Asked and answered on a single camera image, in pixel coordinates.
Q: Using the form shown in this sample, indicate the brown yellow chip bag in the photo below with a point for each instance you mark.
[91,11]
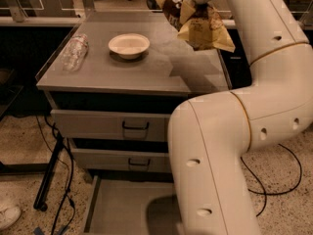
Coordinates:
[204,30]

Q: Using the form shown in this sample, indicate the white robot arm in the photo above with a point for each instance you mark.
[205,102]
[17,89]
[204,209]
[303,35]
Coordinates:
[208,134]

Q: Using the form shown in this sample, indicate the white paper bowl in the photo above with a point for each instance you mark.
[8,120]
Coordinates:
[129,46]

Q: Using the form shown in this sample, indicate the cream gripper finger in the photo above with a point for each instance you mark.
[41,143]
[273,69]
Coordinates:
[188,8]

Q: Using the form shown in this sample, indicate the black table leg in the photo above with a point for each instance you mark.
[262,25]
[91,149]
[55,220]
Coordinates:
[40,200]

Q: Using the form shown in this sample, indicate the grey drawer cabinet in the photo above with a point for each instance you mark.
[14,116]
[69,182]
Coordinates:
[167,74]

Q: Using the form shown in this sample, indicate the grey open bottom drawer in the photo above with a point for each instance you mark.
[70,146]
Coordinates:
[124,207]

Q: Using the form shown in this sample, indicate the grey middle drawer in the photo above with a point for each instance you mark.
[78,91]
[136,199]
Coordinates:
[147,156]

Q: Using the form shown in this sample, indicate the white shoe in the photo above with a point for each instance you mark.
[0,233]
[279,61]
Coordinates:
[9,216]

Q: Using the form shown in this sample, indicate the clear plastic water bottle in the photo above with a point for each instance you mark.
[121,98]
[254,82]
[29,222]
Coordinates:
[75,52]

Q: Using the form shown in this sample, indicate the grey top drawer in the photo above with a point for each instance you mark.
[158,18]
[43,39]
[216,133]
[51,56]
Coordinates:
[111,125]

